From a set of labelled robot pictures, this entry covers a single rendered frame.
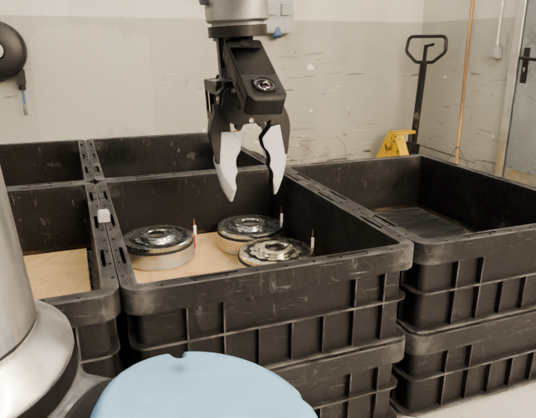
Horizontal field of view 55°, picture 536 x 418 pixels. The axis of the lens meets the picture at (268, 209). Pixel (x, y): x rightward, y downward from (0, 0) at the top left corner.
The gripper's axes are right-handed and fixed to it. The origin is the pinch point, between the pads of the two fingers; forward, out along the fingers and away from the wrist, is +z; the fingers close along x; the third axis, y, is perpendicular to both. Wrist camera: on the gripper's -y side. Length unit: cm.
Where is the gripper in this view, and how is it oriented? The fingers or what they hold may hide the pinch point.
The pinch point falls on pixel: (254, 189)
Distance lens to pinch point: 66.4
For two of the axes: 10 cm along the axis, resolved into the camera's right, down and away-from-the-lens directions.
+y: -3.5, -2.8, 8.9
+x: -9.3, 1.7, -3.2
